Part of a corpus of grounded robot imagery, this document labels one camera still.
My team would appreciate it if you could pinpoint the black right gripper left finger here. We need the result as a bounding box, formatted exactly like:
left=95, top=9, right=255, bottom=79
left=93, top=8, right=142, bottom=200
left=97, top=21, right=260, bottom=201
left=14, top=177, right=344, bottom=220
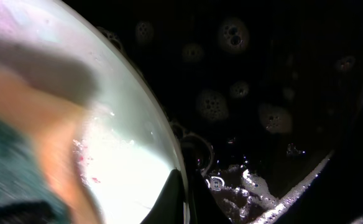
left=141, top=169, right=185, bottom=224

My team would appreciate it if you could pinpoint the green yellow sponge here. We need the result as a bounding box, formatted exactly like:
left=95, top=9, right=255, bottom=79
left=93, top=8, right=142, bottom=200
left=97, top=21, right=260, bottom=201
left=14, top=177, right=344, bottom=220
left=0, top=69, right=102, bottom=223

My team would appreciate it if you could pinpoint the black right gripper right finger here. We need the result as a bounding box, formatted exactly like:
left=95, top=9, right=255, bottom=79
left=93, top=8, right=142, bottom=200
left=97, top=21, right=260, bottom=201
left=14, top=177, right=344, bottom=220
left=186, top=149, right=231, bottom=224

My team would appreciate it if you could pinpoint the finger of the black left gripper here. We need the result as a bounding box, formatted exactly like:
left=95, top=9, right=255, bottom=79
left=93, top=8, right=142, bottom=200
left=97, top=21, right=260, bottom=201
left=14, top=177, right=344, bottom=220
left=0, top=201, right=58, bottom=224

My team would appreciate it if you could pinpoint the round black tray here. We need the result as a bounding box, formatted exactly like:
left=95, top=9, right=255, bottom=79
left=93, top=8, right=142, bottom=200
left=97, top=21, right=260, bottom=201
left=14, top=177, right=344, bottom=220
left=69, top=1, right=363, bottom=223

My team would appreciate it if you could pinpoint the mint plate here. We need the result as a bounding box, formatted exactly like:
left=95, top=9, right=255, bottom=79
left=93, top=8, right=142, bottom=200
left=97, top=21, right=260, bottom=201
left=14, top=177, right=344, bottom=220
left=0, top=1, right=187, bottom=223

